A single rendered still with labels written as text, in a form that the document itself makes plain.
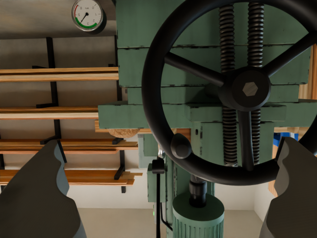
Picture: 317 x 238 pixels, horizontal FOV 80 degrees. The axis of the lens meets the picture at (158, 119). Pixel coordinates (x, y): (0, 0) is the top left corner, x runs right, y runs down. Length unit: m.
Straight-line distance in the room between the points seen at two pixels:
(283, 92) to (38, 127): 3.38
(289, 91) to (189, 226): 0.47
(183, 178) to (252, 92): 0.56
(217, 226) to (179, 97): 0.44
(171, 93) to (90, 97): 2.70
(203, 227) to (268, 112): 0.41
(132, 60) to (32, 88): 3.13
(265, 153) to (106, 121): 0.35
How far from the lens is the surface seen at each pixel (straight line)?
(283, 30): 0.54
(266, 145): 0.42
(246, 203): 3.60
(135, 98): 0.46
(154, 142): 0.80
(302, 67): 0.55
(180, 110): 0.46
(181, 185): 0.80
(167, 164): 0.86
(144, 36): 0.47
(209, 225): 0.68
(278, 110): 0.42
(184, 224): 0.69
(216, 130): 0.38
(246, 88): 0.28
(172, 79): 0.46
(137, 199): 3.39
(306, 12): 0.34
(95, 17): 0.44
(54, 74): 2.79
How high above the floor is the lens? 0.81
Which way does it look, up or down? 8 degrees up
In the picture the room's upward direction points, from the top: 179 degrees clockwise
